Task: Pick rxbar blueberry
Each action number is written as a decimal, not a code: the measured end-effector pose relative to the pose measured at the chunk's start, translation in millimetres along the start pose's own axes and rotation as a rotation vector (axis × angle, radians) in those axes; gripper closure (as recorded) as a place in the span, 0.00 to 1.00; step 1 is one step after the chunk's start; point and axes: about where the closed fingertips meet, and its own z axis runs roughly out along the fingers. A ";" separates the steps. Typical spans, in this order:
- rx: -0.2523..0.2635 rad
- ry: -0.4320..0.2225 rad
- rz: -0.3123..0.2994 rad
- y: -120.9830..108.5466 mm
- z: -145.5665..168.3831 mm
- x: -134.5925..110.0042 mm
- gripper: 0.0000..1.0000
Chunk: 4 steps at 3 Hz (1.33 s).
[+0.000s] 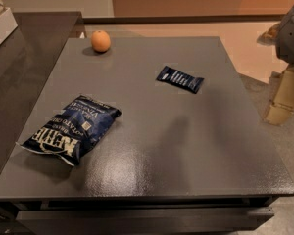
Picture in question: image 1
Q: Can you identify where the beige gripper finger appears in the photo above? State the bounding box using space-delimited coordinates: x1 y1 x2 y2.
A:
264 65 294 125

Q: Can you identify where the dark blue rxbar wrapper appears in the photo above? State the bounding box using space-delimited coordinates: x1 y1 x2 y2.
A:
156 66 204 94

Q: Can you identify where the blue kettle chips bag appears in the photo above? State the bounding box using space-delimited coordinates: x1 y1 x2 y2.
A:
21 95 122 166

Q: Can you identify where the orange fruit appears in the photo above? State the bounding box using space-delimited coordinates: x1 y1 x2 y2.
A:
91 30 111 53

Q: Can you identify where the dark side counter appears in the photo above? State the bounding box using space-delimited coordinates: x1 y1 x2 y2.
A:
0 12 85 174

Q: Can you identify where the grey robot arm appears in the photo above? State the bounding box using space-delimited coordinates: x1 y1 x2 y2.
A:
265 5 294 125

